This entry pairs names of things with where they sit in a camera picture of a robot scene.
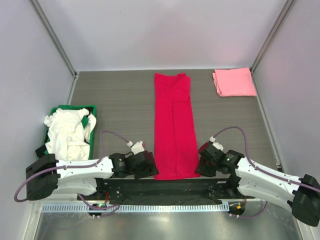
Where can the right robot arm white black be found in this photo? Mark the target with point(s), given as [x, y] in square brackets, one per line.
[298, 195]

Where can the aluminium corner post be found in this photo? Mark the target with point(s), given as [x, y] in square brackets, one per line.
[283, 14]
[52, 35]

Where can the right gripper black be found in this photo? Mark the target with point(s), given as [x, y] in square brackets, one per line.
[207, 160]

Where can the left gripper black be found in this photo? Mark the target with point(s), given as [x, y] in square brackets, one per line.
[146, 165]

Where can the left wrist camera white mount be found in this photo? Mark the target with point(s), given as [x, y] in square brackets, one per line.
[136, 148]

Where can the black garment in basket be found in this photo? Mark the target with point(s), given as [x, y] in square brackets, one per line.
[41, 151]

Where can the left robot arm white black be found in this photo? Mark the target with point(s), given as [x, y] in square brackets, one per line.
[50, 176]

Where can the left aluminium corner post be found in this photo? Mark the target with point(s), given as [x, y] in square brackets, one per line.
[52, 35]

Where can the right aluminium corner post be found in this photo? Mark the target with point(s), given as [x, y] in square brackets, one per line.
[283, 14]

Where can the aluminium frame rail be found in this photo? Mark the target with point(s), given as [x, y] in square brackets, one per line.
[57, 198]

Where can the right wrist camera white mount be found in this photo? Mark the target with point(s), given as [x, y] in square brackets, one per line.
[216, 144]

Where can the white slotted cable duct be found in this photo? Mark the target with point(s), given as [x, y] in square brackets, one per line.
[82, 208]

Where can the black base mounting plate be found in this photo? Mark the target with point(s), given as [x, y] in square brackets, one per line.
[151, 192]

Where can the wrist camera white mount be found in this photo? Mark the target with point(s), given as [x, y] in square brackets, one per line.
[216, 144]
[136, 148]

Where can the green plastic basket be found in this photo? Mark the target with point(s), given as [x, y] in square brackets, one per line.
[91, 130]

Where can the red t shirt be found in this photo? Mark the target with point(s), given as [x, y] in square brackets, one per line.
[175, 142]

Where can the white t shirt in basket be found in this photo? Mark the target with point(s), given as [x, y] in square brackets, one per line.
[68, 135]

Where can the folded pink t shirt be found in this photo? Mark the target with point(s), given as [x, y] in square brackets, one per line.
[234, 82]

